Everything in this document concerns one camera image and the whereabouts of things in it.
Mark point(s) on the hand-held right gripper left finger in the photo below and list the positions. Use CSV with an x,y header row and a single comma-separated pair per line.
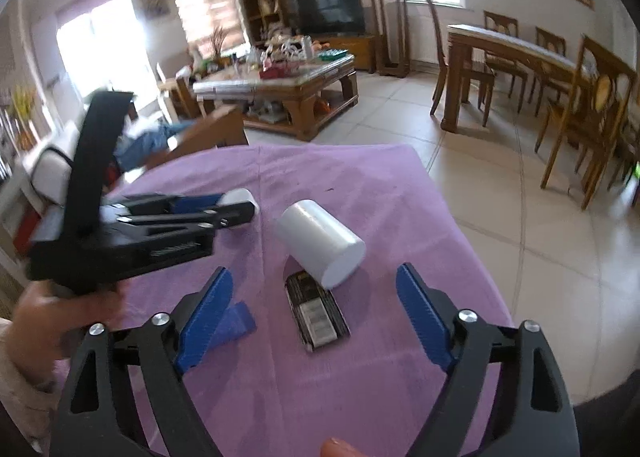
x,y
207,317

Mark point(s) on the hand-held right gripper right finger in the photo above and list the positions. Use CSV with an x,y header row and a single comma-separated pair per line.
x,y
422,312

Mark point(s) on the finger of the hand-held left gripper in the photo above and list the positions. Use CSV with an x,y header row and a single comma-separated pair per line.
x,y
210,223
200,202

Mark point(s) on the small white cup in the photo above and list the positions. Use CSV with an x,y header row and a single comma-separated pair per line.
x,y
242,199

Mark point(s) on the large white cup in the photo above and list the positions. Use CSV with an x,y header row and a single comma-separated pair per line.
x,y
320,237

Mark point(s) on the person's left forearm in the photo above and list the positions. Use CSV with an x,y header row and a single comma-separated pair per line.
x,y
20,387

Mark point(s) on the person's left hand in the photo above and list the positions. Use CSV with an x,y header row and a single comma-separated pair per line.
x,y
55,317

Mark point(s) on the person's right hand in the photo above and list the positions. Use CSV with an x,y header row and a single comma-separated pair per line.
x,y
342,448

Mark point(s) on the white sofa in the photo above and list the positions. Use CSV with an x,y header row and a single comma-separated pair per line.
x,y
50,167

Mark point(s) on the wooden armchair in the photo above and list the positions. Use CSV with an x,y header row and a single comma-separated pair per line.
x,y
210,137

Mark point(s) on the blue jeans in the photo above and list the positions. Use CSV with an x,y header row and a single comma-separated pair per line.
x,y
145,142

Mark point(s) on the purple tablecloth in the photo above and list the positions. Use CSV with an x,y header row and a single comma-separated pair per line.
x,y
325,387

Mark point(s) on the wooden coffee table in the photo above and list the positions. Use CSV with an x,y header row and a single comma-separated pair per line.
x,y
300,92

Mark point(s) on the red tissue box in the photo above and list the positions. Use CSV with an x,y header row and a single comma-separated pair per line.
x,y
274,71

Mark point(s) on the dried plant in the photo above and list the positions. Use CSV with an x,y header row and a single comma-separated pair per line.
x,y
219,42

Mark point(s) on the pink roller blind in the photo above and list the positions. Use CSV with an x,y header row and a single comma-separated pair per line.
x,y
207,7

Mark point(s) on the green tray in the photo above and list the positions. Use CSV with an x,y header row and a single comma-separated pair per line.
x,y
334,56

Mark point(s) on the wooden television stand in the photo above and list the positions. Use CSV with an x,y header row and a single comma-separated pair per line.
x,y
345,52

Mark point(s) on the black television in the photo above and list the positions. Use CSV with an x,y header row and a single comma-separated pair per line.
x,y
330,7

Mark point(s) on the wooden dining chair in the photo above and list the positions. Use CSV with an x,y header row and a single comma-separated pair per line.
x,y
595,112
450,62
502,37
550,44
627,147

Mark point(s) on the tall wooden stand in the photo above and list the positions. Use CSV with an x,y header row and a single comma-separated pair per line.
x,y
390,32

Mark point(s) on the wooden dining table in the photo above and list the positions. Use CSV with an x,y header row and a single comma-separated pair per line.
x,y
505,52

